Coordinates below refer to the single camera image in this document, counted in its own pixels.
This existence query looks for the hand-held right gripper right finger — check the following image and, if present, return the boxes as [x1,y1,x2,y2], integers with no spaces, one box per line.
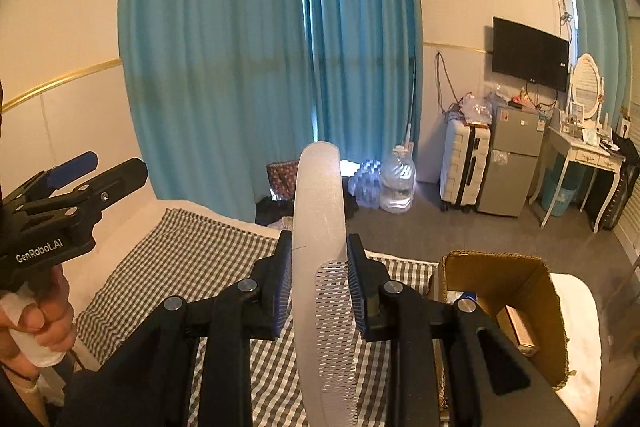
[346,233,581,427]

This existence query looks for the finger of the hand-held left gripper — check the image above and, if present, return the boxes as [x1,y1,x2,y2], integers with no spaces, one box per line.
[5,151,99,208]
[20,158,149,221]

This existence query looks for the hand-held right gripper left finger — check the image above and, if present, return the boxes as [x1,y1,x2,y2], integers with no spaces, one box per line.
[60,229,295,427]

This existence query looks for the cardboard box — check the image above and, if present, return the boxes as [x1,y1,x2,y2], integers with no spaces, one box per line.
[427,249,573,423]

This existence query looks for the tan box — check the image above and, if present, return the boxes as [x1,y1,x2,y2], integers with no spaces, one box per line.
[504,305,540,354]

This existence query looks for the person's left forearm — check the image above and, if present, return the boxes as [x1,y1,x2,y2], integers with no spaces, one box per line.
[0,359,53,427]

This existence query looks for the person's left hand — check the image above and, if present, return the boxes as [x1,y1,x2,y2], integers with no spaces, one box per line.
[0,264,78,373]

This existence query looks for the black shoe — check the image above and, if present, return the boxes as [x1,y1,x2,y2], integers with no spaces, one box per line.
[255,197,296,228]

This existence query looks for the checked cloth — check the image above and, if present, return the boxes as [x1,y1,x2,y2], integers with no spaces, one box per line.
[75,208,448,427]

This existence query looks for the dotted patterned bag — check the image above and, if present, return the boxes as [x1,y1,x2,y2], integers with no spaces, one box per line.
[266,162,301,200]

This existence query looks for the pack of water bottles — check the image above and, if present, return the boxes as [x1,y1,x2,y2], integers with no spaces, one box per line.
[347,159,383,208]

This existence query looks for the large clear water jug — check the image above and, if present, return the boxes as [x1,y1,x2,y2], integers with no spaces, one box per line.
[378,146,418,214]

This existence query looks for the white suitcase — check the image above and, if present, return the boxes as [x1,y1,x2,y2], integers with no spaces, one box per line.
[439,119,495,214]

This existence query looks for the wide teal curtain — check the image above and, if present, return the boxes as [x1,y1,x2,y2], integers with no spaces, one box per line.
[117,0,321,223]

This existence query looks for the grey mini fridge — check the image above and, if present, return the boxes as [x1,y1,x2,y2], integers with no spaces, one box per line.
[475,99,548,218]

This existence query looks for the clear plastic bag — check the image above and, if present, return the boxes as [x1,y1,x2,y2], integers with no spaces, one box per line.
[457,92,496,125]

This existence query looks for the white blanket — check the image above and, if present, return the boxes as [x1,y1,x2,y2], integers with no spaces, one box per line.
[547,272,601,427]

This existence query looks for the blue waste bin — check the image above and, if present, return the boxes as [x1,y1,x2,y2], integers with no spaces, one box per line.
[541,169,578,219]

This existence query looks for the narrow teal corner curtain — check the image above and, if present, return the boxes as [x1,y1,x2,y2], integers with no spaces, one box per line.
[297,0,426,172]

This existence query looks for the white dressing table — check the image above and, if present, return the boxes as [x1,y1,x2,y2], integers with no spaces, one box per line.
[529,117,627,235]

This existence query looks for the black bag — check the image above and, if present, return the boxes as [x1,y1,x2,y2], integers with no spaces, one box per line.
[582,132,640,232]

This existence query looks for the black television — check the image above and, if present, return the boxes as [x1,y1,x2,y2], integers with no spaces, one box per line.
[492,17,571,94]

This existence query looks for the teal curtain beside wardrobe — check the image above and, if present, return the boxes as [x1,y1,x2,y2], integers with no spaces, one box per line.
[562,0,632,118]

